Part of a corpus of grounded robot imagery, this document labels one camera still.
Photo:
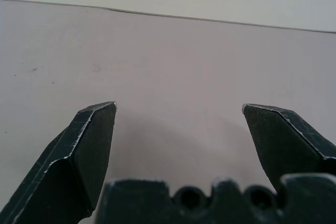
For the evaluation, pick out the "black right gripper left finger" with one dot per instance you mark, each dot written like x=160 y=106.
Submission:
x=71 y=161

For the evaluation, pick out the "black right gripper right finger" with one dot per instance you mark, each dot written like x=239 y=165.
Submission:
x=283 y=142

